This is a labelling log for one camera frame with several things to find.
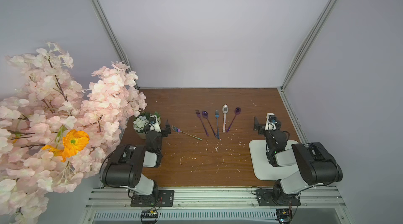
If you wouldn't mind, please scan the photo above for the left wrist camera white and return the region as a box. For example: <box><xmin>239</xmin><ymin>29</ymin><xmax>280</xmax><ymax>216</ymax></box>
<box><xmin>149</xmin><ymin>115</ymin><xmax>161</xmax><ymax>132</ymax></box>

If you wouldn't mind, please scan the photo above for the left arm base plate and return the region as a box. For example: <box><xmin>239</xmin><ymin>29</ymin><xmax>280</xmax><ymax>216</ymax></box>
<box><xmin>128</xmin><ymin>189</ymin><xmax>174</xmax><ymax>208</ymax></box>

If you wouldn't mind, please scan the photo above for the blue fork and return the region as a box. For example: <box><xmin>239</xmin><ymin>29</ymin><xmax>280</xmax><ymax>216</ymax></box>
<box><xmin>215</xmin><ymin>110</ymin><xmax>220</xmax><ymax>139</ymax></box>

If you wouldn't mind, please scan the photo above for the left corner aluminium post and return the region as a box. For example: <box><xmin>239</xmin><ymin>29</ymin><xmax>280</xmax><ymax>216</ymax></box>
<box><xmin>90</xmin><ymin>0</ymin><xmax>132</xmax><ymax>71</ymax></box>

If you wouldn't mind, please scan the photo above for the orange artificial poppy flower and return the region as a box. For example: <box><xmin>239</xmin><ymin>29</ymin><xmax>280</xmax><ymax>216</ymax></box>
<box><xmin>42</xmin><ymin>130</ymin><xmax>90</xmax><ymax>162</ymax></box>

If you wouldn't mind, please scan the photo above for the pink blossom artificial tree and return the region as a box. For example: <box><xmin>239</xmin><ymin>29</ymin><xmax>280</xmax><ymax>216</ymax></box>
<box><xmin>1</xmin><ymin>42</ymin><xmax>147</xmax><ymax>224</ymax></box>

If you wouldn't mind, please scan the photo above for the green handled iridescent fork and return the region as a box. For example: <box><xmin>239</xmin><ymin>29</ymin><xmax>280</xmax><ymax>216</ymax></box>
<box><xmin>171</xmin><ymin>125</ymin><xmax>202</xmax><ymax>141</ymax></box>

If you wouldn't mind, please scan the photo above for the white plastic tray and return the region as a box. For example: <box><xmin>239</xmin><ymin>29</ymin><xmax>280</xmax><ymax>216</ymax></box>
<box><xmin>249</xmin><ymin>140</ymin><xmax>299</xmax><ymax>181</ymax></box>

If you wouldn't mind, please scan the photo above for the controller board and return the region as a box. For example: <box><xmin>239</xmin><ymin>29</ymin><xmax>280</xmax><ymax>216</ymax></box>
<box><xmin>275</xmin><ymin>209</ymin><xmax>293</xmax><ymax>224</ymax></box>
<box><xmin>140</xmin><ymin>210</ymin><xmax>159</xmax><ymax>224</ymax></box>

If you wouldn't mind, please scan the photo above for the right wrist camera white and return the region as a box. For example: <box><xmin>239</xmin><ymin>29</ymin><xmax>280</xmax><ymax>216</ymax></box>
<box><xmin>264</xmin><ymin>113</ymin><xmax>281</xmax><ymax>131</ymax></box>

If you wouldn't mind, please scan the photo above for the aluminium front rail frame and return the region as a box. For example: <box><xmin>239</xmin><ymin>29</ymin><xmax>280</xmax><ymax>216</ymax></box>
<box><xmin>79</xmin><ymin>187</ymin><xmax>354</xmax><ymax>224</ymax></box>

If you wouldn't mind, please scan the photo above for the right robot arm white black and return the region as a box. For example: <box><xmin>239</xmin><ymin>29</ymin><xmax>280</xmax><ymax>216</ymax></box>
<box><xmin>249</xmin><ymin>113</ymin><xmax>343</xmax><ymax>202</ymax></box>

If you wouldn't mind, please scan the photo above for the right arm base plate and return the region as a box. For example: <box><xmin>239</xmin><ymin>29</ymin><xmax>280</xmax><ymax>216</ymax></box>
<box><xmin>255</xmin><ymin>189</ymin><xmax>301</xmax><ymax>207</ymax></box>

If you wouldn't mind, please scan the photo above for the purple spoon long handle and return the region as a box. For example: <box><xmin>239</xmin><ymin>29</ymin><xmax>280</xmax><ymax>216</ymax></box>
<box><xmin>202</xmin><ymin>111</ymin><xmax>217</xmax><ymax>137</ymax></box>

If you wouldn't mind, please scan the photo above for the purple fork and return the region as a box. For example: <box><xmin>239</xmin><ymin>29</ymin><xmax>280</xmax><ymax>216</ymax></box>
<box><xmin>195</xmin><ymin>109</ymin><xmax>209</xmax><ymax>136</ymax></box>

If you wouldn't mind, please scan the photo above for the white flower beige pot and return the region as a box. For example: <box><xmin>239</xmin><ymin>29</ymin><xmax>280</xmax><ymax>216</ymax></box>
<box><xmin>133</xmin><ymin>116</ymin><xmax>149</xmax><ymax>140</ymax></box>

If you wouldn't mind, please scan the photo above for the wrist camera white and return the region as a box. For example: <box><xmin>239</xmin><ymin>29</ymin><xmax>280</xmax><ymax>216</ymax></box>
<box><xmin>264</xmin><ymin>113</ymin><xmax>281</xmax><ymax>131</ymax></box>
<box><xmin>149</xmin><ymin>115</ymin><xmax>161</xmax><ymax>132</ymax></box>

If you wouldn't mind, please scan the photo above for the corner aluminium post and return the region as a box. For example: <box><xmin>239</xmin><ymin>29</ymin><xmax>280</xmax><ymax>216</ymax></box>
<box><xmin>90</xmin><ymin>0</ymin><xmax>132</xmax><ymax>71</ymax></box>
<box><xmin>280</xmin><ymin>0</ymin><xmax>338</xmax><ymax>92</ymax></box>

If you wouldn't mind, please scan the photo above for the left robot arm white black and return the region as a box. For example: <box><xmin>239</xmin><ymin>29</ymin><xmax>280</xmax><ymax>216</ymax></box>
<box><xmin>99</xmin><ymin>121</ymin><xmax>171</xmax><ymax>197</ymax></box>

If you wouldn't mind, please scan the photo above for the left controller board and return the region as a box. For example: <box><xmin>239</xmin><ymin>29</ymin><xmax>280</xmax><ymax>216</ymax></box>
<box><xmin>140</xmin><ymin>210</ymin><xmax>159</xmax><ymax>224</ymax></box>

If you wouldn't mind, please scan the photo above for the silver spoon pink handle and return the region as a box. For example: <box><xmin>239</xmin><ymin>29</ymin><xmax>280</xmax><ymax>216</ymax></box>
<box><xmin>222</xmin><ymin>104</ymin><xmax>229</xmax><ymax>133</ymax></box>

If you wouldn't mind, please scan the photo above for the right controller board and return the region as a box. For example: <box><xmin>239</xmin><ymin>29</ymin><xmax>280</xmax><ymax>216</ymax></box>
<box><xmin>275</xmin><ymin>209</ymin><xmax>293</xmax><ymax>224</ymax></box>

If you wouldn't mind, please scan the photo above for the right corner aluminium post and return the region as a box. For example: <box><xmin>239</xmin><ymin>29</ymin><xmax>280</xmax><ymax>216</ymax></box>
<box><xmin>280</xmin><ymin>0</ymin><xmax>338</xmax><ymax>92</ymax></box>

